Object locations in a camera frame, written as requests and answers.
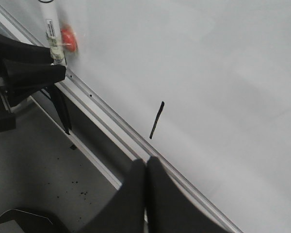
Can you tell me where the white whiteboard with aluminium frame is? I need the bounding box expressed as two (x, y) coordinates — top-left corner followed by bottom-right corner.
(0, 0), (291, 233)

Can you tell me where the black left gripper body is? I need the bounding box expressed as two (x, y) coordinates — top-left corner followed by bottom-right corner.
(0, 26), (16, 133)

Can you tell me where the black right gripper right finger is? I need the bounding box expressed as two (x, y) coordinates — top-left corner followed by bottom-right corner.
(146, 156), (226, 233)

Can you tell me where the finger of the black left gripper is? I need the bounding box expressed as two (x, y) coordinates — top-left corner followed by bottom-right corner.
(2, 59), (66, 107)
(0, 34), (52, 64)

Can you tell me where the white whiteboard marker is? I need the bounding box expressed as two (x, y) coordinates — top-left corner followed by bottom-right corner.
(38, 0), (66, 66)

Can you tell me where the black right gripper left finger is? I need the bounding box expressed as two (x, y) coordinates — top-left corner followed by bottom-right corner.
(80, 159), (146, 233)

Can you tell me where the white metal table frame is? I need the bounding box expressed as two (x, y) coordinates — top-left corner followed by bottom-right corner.
(0, 103), (127, 233)

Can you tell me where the black cable bundle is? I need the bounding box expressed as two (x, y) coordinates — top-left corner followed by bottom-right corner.
(40, 84), (72, 135)

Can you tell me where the red round magnet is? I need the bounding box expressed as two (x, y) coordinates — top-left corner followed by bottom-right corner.
(61, 24), (78, 52)

